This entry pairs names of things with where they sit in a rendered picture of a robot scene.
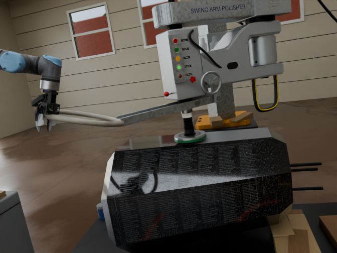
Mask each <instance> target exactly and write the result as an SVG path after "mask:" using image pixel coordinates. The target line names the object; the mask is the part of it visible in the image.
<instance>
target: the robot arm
mask: <svg viewBox="0 0 337 253"><path fill-rule="evenodd" d="M61 68H62V60H61V59H59V58H56V57H52V56H48V55H43V57H38V56H31V55H25V54H21V53H17V52H11V51H7V50H3V49H0V70H3V71H6V72H9V73H28V74H35V75H41V83H40V88H41V89H42V92H44V93H45V94H42V95H40V96H39V97H37V98H36V99H34V100H33V101H31V103H32V106H34V107H37V108H36V111H35V121H36V127H37V130H38V132H40V129H41V126H42V125H43V124H44V121H43V114H55V115H57V114H59V111H60V104H57V103H56V95H58V92H57V91H59V87H60V77H61ZM58 107H59V111H58V112H57V110H58ZM55 125H56V122H55V121H54V120H50V119H47V130H48V132H49V131H50V130H51V127H52V126H55Z"/></svg>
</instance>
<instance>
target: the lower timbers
mask: <svg viewBox="0 0 337 253"><path fill-rule="evenodd" d="M288 214H303V212H302V210H301V209H292V210H291V211H290V212H289V213H288ZM319 225H320V227H321V228H322V230H323V231H324V233H325V234H326V236H327V237H328V239H329V240H330V242H331V243H332V245H333V246H334V248H335V249H336V251H337V215H328V216H319Z"/></svg>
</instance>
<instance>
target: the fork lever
mask: <svg viewBox="0 0 337 253"><path fill-rule="evenodd" d="M220 100H221V97H220V96H218V97H217V101H220ZM211 103H214V95H207V94H205V95H204V96H199V97H194V98H193V100H191V101H187V102H183V103H178V102H177V101H176V102H172V103H168V104H164V105H160V106H156V107H152V108H147V109H143V110H139V111H135V112H131V113H127V114H123V115H119V116H116V118H117V119H120V120H121V121H124V125H123V126H126V125H130V124H134V123H138V122H141V121H145V120H149V119H153V118H157V117H161V116H164V115H168V114H172V113H176V112H180V111H184V110H187V109H191V108H195V107H199V106H203V105H207V104H211ZM123 126H122V127H123Z"/></svg>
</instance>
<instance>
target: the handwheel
mask: <svg viewBox="0 0 337 253"><path fill-rule="evenodd" d="M208 74H215V75H216V77H215V78H214V79H209V80H206V79H204V78H205V77H206V76H207V75H208ZM217 79H218V80H219V86H218V88H217V90H216V91H214V89H213V86H214V85H215V81H216V80H217ZM203 82H205V84H206V85H208V86H210V87H211V92H208V91H206V90H205V88H204V85H203ZM200 85H201V89H202V91H203V92H204V93H205V94H207V95H214V94H216V93H218V92H219V90H220V89H221V86H222V79H221V76H220V75H219V74H218V73H217V72H216V71H207V72H206V73H204V74H203V76H202V78H201V82H200Z"/></svg>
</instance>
